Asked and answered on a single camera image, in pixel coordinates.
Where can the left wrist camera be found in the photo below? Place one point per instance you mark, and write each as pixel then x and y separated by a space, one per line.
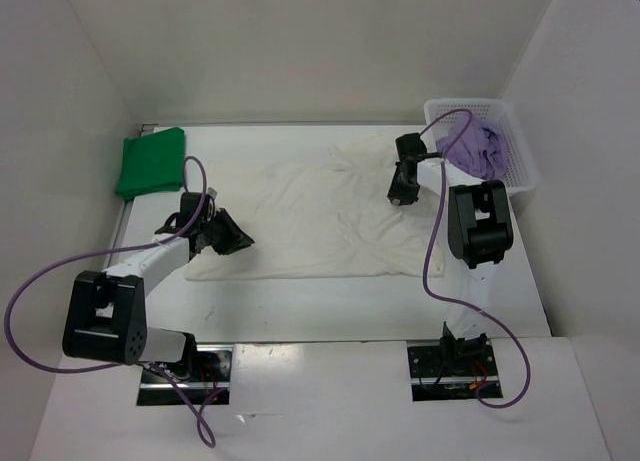
pixel 196 210

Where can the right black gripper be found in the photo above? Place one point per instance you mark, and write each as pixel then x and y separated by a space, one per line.
pixel 407 197

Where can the white plastic basket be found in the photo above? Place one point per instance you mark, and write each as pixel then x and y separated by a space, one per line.
pixel 521 174

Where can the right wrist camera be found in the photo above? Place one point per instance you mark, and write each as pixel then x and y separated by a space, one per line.
pixel 410 147

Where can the green t shirt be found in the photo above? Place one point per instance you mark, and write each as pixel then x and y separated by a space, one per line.
pixel 152 163

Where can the lavender t shirt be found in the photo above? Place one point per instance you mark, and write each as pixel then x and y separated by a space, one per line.
pixel 482 151

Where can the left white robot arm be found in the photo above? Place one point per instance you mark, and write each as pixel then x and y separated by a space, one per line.
pixel 107 319

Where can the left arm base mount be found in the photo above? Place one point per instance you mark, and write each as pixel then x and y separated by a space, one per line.
pixel 205 378

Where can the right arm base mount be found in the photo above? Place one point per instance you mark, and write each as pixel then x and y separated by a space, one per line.
pixel 434 380

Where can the white t shirt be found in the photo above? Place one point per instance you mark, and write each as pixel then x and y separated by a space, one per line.
pixel 326 219

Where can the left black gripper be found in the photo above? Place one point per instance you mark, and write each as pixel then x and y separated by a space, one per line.
pixel 235 240

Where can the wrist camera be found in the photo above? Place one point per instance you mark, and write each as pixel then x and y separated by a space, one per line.
pixel 196 210
pixel 410 147

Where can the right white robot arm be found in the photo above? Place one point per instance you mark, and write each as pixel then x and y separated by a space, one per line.
pixel 474 221

